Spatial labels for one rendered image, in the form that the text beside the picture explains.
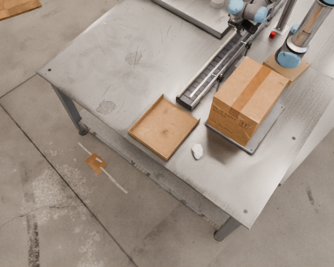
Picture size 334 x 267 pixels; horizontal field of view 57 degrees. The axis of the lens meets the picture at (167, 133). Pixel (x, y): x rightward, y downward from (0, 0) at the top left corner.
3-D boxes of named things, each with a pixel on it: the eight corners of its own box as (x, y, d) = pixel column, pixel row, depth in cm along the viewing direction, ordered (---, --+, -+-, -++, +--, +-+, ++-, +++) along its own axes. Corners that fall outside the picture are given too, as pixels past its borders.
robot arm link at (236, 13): (240, 13, 150) (225, 9, 153) (242, 21, 161) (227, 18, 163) (247, -2, 150) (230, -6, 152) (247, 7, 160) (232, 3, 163)
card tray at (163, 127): (163, 96, 176) (163, 92, 172) (199, 121, 169) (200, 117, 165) (128, 133, 166) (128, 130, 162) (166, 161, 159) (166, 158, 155)
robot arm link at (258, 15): (272, 0, 152) (251, -5, 155) (265, 14, 147) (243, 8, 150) (268, 14, 159) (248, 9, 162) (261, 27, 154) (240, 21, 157)
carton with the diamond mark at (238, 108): (235, 87, 177) (246, 55, 152) (272, 108, 170) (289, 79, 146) (206, 123, 166) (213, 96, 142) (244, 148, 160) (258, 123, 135)
